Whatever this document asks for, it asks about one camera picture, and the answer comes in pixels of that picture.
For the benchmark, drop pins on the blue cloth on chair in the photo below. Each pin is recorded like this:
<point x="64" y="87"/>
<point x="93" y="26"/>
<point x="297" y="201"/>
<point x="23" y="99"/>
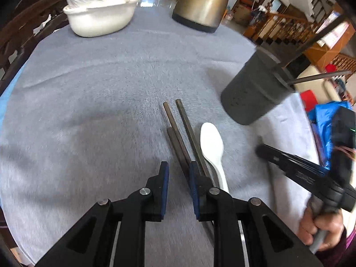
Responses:
<point x="322" y="122"/>

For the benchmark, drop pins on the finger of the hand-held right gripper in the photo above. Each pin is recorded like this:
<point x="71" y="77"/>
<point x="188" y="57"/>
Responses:
<point x="274" y="157"/>

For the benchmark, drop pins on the grey table cloth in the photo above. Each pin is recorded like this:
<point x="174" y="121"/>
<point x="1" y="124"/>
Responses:
<point x="97" y="89"/>

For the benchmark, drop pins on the red plastic chair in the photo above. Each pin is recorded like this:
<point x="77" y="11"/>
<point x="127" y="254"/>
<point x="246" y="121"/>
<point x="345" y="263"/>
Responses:
<point x="308" y="98"/>

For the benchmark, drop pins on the carved dark wooden chair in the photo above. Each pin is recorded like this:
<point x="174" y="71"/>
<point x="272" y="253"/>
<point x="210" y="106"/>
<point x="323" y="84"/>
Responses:
<point x="22" y="27"/>

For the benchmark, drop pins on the short wooden railing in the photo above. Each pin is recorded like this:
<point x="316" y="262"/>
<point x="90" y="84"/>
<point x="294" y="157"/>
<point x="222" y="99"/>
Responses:
<point x="345" y="61"/>

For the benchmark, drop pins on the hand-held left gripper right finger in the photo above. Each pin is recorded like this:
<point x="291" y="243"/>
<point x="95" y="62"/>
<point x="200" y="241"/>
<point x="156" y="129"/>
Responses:
<point x="193" y="193"/>

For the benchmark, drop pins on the white plastic bowl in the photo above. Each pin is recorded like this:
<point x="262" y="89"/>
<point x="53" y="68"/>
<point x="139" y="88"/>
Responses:
<point x="100" y="19"/>

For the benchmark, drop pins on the person's right hand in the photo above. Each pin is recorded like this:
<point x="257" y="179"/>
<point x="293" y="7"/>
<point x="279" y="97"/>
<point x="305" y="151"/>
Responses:
<point x="329" y="224"/>

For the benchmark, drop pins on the wooden stair railing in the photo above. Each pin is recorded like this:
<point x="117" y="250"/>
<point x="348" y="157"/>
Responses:
<point x="283" y="25"/>

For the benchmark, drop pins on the orange wooden pillar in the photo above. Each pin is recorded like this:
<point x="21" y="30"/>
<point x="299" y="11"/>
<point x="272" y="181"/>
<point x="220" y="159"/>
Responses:
<point x="325" y="55"/>

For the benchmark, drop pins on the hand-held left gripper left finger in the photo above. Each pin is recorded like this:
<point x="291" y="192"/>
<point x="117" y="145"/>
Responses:
<point x="165" y="189"/>

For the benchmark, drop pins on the dark grey utensil holder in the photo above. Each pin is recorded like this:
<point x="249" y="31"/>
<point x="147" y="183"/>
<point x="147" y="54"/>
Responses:
<point x="250" y="94"/>

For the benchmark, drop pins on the white plastic spoon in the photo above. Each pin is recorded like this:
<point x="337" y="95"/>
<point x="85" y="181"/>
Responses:
<point x="211" y="144"/>

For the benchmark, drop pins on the gold metal electric kettle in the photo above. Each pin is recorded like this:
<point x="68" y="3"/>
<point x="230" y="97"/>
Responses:
<point x="200" y="5"/>

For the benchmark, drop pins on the wall calendar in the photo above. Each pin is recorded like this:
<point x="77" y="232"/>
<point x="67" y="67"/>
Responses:
<point x="338" y="34"/>

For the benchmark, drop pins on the cream sofa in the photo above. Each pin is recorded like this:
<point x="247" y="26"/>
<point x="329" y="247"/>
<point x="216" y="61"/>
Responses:
<point x="331" y="91"/>

